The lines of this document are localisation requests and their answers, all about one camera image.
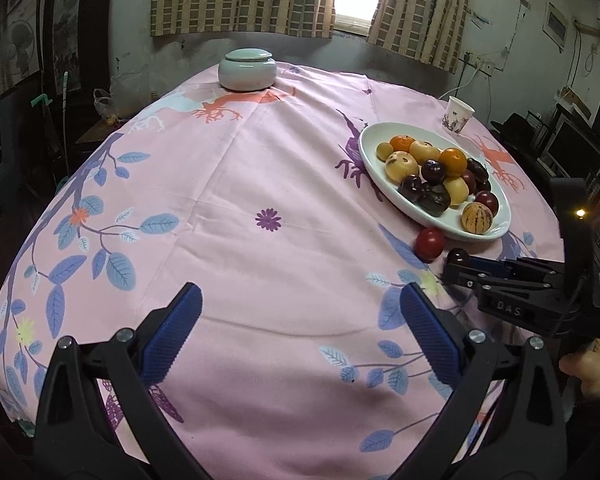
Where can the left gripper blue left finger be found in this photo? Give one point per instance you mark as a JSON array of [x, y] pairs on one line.
[[164, 331]]

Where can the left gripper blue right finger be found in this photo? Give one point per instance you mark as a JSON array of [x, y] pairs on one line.
[[437, 332]]

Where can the dark red cherry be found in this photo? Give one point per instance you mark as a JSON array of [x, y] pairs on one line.
[[456, 258]]

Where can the red cherry tomato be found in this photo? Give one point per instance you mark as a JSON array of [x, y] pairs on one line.
[[429, 244]]

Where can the person's right hand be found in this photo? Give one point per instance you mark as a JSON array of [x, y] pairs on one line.
[[585, 366]]

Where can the speckled tan melon fruit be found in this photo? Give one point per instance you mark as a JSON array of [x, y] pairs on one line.
[[476, 218]]

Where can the large dark red plum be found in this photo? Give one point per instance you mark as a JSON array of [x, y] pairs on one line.
[[488, 199]]

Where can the black computer monitor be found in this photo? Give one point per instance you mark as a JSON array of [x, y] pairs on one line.
[[570, 154]]

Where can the dark brown water chestnut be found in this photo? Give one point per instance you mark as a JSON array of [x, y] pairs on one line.
[[483, 175]]

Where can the yellow loquat fruit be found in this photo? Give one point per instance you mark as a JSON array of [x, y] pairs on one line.
[[458, 190]]

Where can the dark red plum centre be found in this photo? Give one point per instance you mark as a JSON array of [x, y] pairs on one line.
[[470, 180]]

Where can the dark cherry left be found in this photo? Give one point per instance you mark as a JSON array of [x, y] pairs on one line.
[[412, 188]]

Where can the orange persimmon tomato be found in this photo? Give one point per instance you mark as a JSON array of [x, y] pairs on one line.
[[454, 162]]

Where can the tan spotted round fruit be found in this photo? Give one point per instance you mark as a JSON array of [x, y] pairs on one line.
[[400, 165]]

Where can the tan apple-shaped fruit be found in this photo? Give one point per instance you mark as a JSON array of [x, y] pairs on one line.
[[423, 151]]

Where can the orange mandarin left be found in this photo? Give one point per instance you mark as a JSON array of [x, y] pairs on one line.
[[401, 143]]

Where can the printed paper cup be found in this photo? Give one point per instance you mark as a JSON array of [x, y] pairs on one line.
[[456, 115]]

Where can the white lidded ceramic jar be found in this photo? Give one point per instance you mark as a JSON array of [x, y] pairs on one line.
[[247, 70]]

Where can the right checkered curtain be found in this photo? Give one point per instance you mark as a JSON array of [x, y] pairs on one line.
[[427, 31]]

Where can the dark framed picture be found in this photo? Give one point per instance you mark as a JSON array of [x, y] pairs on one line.
[[65, 46]]

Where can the white wall power strip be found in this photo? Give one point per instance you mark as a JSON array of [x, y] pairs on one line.
[[480, 63]]

